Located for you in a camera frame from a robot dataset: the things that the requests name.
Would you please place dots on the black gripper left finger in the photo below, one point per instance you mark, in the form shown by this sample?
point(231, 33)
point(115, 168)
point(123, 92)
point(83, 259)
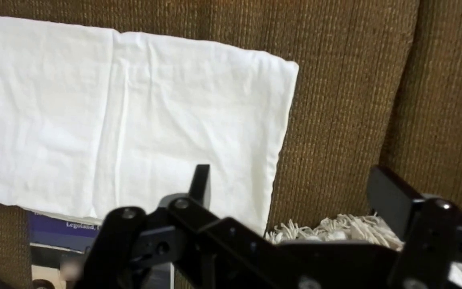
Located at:
point(188, 241)

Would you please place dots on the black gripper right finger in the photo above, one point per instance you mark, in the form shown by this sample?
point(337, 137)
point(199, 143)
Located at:
point(428, 235)

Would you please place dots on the white towel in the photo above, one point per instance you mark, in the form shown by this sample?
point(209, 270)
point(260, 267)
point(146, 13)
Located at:
point(135, 118)

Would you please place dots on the brown fabric sofa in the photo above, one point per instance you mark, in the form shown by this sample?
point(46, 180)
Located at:
point(348, 107)

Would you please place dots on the blue white woven pillow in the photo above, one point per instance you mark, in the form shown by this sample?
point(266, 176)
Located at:
point(348, 230)

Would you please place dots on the blue book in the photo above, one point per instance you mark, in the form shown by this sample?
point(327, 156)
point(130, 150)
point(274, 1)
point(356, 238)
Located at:
point(59, 241)

